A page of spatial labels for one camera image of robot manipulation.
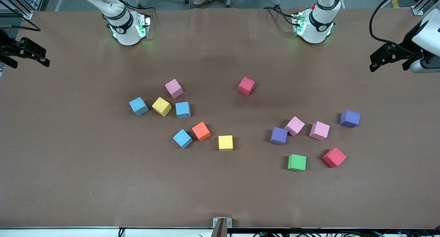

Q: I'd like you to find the red foam cube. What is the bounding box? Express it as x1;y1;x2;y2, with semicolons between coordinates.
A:
322;147;347;168
238;77;255;96

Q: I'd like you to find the black left arm base cable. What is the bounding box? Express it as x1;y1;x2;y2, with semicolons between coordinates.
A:
263;5;296;26

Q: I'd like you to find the yellow foam cube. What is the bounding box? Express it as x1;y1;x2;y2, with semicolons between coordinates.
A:
218;135;233;152
152;97;172;117

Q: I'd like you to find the black arm base cable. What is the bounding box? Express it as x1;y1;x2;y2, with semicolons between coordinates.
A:
263;5;296;26
108;0;158;14

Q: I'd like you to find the aluminium frame profile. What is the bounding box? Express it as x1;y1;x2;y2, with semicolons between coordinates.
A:
0;0;52;20
411;0;440;16

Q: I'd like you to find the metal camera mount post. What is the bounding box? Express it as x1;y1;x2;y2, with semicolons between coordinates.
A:
210;217;233;237

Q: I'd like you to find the blue foam cube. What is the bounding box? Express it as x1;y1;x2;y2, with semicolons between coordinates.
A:
129;97;149;116
175;101;191;119
173;129;193;149

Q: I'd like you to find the orange foam cube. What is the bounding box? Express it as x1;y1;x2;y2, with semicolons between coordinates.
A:
192;122;211;142

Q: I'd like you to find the pink foam cube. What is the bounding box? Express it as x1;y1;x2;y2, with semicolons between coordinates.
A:
309;121;330;141
284;116;306;137
165;79;184;99

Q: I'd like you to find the green foam cube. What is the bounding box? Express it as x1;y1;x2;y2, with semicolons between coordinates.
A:
288;154;307;171

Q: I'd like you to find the brown table cover mat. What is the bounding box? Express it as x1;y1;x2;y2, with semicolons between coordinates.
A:
0;7;440;229

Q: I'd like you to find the black right arm base cable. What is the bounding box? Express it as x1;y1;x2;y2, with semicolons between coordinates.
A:
108;0;158;14

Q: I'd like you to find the purple foam cube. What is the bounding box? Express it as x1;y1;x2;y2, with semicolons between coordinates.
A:
270;127;288;146
340;110;361;129

